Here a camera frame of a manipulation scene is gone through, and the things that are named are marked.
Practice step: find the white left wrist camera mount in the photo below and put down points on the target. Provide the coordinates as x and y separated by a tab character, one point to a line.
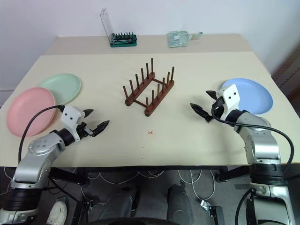
70	116

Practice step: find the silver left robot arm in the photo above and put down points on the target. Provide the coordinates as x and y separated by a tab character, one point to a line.
35	150

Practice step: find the black metal floor bracket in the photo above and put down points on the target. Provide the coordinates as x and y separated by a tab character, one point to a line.
214	212

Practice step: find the black table frame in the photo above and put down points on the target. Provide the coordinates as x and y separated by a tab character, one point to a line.
140	169

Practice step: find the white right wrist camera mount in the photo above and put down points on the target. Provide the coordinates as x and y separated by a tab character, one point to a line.
230	98

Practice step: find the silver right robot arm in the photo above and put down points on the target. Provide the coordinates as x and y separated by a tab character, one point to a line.
262	140

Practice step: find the pink plate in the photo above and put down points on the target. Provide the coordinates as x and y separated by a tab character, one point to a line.
29	111

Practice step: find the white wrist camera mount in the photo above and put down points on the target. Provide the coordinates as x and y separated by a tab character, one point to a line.
70	116
230	98

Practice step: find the brown wooden plate rack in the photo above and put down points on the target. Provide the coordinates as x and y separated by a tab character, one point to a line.
153	109

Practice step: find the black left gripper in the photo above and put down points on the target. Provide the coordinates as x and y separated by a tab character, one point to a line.
82	131

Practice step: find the clear bag with teal item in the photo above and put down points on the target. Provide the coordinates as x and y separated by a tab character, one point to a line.
177	39

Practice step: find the blue plate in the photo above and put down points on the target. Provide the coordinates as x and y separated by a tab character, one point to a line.
255	96

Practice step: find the white sneaker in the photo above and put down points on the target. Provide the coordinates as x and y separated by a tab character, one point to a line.
56	211

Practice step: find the green screwdriver bit set case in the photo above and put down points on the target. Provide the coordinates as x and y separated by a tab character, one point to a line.
124	41

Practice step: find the brown wooden furniture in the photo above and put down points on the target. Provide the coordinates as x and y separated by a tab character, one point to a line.
288	77

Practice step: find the green plate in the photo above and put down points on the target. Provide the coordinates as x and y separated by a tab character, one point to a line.
63	87

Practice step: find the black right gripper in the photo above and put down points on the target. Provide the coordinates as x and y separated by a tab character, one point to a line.
218	103

